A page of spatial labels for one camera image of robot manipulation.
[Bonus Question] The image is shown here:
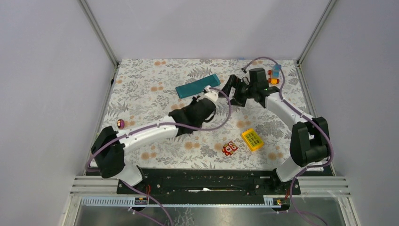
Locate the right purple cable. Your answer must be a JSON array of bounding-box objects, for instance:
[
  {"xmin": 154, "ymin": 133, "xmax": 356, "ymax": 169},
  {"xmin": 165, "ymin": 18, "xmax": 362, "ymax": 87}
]
[{"xmin": 241, "ymin": 56, "xmax": 335, "ymax": 226}]

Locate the teal cloth napkin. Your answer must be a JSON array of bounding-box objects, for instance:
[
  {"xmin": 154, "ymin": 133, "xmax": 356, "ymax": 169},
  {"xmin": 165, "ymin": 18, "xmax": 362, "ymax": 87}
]
[{"xmin": 175, "ymin": 74, "xmax": 221, "ymax": 99}]

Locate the purple cable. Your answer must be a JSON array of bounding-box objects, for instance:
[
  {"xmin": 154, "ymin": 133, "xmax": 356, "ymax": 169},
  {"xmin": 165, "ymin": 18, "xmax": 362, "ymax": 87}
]
[
  {"xmin": 241, "ymin": 56, "xmax": 335, "ymax": 226},
  {"xmin": 85, "ymin": 88, "xmax": 232, "ymax": 226}
]

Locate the slotted cable duct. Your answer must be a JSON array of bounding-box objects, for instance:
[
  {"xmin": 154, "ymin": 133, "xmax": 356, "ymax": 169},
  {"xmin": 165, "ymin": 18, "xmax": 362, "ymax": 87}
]
[{"xmin": 81, "ymin": 195, "xmax": 290, "ymax": 209}]

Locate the red owl toy block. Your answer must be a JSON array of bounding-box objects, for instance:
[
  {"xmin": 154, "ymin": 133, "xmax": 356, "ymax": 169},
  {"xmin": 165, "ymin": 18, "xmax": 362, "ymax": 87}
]
[{"xmin": 222, "ymin": 141, "xmax": 238, "ymax": 156}]

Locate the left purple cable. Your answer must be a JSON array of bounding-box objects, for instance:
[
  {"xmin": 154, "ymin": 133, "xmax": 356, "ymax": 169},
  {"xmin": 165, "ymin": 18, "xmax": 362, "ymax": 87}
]
[{"xmin": 85, "ymin": 88, "xmax": 232, "ymax": 226}]

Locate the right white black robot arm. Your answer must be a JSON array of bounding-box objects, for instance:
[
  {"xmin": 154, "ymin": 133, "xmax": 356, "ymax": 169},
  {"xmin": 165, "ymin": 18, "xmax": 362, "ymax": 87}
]
[{"xmin": 219, "ymin": 68, "xmax": 334, "ymax": 194}]

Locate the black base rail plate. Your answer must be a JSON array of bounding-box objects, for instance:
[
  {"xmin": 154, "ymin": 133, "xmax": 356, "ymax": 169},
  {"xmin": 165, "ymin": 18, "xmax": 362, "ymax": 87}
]
[{"xmin": 134, "ymin": 168, "xmax": 301, "ymax": 205}]

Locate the floral patterned table mat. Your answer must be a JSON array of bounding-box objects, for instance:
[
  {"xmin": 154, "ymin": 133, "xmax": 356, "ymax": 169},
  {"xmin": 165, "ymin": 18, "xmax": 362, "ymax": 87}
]
[{"xmin": 102, "ymin": 59, "xmax": 291, "ymax": 170}]

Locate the blue orange toy car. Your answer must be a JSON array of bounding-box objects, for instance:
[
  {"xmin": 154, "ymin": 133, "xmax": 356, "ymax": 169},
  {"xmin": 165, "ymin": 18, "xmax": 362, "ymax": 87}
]
[{"xmin": 267, "ymin": 64, "xmax": 281, "ymax": 85}]

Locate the yellow green toy brick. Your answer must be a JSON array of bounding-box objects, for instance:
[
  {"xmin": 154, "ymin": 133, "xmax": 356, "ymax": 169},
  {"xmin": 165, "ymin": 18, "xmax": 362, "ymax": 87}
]
[{"xmin": 241, "ymin": 129, "xmax": 264, "ymax": 152}]

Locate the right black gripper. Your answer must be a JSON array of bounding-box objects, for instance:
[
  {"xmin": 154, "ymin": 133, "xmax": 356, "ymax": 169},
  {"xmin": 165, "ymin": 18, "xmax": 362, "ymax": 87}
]
[{"xmin": 218, "ymin": 74, "xmax": 257, "ymax": 108}]

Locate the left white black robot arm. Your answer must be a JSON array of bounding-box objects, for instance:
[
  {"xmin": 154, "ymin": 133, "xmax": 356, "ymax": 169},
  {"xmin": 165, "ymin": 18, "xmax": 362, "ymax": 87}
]
[{"xmin": 91, "ymin": 87, "xmax": 219, "ymax": 194}]

